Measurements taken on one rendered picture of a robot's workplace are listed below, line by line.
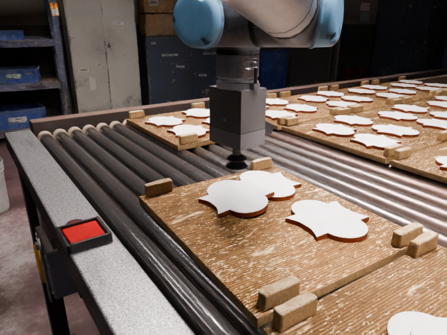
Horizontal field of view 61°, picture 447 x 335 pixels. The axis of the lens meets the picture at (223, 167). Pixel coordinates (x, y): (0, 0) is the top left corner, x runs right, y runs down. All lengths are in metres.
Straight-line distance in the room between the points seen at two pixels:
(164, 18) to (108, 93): 1.22
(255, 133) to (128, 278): 0.32
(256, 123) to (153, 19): 4.65
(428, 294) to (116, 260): 0.45
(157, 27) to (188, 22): 4.74
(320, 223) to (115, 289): 0.35
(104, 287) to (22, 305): 1.58
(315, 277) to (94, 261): 0.34
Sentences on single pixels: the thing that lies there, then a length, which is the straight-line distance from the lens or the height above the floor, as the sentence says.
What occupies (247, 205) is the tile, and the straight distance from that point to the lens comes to 0.71.
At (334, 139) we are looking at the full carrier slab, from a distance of 1.22.
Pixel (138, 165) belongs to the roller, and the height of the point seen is 0.92.
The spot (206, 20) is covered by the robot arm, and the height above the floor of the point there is 1.27.
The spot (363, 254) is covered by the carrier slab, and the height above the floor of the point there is 0.94.
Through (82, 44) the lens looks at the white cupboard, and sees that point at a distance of 4.92.
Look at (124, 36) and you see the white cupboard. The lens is 5.01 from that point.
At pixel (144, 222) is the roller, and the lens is 0.75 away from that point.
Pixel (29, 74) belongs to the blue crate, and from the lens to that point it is 4.82.
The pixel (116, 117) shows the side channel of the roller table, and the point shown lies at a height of 0.93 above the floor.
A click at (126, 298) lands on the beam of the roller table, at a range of 0.57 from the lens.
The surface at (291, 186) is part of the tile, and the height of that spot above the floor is 0.95.
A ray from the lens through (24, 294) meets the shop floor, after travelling 2.23.
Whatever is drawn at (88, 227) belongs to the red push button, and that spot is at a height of 0.93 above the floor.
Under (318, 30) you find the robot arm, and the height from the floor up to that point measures 1.26.
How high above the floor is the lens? 1.27
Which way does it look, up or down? 21 degrees down
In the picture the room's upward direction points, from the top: straight up
